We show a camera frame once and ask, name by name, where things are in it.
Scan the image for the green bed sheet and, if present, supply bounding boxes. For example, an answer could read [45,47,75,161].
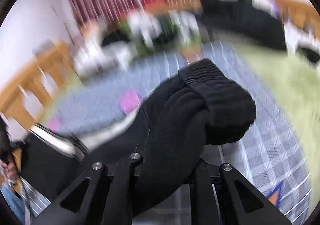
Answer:
[41,31,319,175]

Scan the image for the wooden bed frame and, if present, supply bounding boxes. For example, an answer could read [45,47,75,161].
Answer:
[1,0,319,132]

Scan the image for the black clothing pile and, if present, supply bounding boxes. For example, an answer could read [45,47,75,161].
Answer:
[199,0,286,50]

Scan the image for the white black patterned quilt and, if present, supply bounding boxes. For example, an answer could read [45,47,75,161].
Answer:
[74,10,320,79]

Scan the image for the black pants with white stripe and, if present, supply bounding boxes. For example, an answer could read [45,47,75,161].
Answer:
[22,59,256,216]

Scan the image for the person's left hand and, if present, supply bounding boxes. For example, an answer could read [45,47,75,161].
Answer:
[1,159,19,185]

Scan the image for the grey plaid blanket with stars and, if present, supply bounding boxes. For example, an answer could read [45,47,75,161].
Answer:
[24,40,313,225]

